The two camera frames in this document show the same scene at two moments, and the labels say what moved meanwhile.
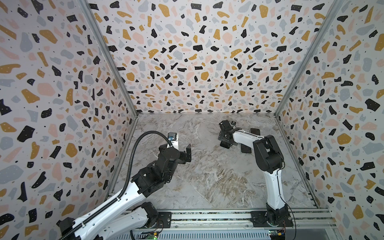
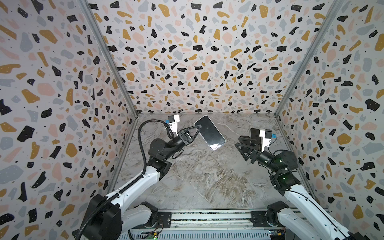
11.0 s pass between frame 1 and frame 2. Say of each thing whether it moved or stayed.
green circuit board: stayed
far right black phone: stayed
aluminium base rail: stayed
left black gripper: moved
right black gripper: moved
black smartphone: moved
